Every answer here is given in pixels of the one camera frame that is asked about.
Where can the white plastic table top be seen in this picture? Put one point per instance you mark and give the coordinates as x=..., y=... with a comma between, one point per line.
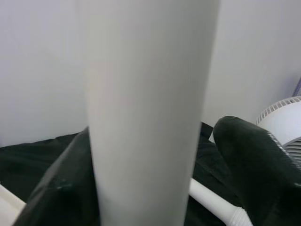
x=9, y=200

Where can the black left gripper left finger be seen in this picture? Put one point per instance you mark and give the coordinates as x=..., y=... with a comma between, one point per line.
x=65, y=188

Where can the white plastic table leg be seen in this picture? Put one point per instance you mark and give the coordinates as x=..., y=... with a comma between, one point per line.
x=145, y=106
x=207, y=195

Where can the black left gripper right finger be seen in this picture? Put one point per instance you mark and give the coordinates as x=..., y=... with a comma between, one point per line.
x=258, y=176

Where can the black table cloth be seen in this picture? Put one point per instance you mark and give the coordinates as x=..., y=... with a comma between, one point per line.
x=28, y=155

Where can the white electric fan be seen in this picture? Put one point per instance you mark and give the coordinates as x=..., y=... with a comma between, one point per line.
x=277, y=122

